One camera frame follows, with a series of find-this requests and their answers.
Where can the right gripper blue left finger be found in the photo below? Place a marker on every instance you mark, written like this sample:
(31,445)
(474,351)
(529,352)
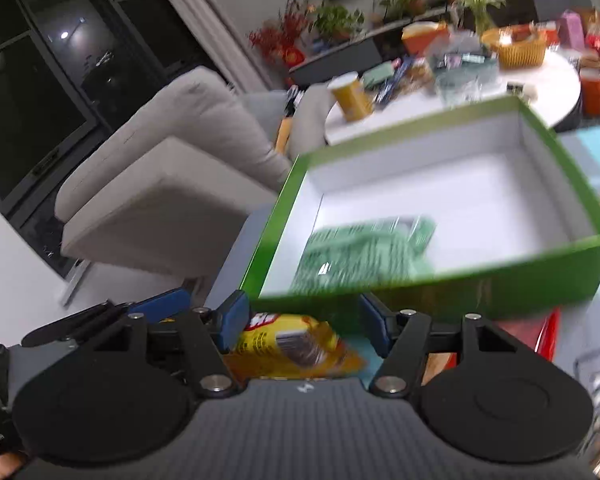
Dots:
(230,320)

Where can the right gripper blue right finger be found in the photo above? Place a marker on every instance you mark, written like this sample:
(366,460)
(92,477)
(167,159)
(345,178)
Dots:
(379,323)

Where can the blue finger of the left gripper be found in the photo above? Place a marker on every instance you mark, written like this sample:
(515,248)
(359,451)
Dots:
(165,305)

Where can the red yellow snack bag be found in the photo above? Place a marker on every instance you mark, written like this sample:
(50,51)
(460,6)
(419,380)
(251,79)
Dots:
(289,346)

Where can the green white snack bag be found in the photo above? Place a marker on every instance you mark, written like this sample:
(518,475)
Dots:
(366,254)

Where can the shiny red snack bag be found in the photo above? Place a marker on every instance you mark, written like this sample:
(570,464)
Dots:
(539,333)

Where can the person's left hand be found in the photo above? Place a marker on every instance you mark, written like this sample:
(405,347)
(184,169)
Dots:
(10,463)

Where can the beige sofa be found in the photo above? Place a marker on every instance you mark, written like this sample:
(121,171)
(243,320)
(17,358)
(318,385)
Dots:
(169,191)

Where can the green cardboard box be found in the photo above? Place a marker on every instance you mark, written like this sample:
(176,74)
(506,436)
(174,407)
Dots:
(494,178)

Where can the blue grey table mat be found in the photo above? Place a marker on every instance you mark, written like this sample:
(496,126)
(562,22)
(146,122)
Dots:
(471,384)

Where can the yellow cylindrical can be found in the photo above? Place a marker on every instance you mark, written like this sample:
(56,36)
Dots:
(351,97)

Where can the red flower decoration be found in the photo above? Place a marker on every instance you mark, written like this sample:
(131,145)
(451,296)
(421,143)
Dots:
(277,40)

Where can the orange tissue box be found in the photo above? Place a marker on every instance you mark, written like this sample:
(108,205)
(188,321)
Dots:
(418,36)

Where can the white round coffee table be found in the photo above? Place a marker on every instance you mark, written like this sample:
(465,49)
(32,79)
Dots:
(555,89)

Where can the potted green plant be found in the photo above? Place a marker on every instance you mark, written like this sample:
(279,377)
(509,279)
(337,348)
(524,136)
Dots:
(334,23)

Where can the yellow wicker basket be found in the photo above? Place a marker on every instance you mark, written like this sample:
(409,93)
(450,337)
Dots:
(516,46)

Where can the pink small box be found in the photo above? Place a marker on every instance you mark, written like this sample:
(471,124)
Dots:
(571,32)

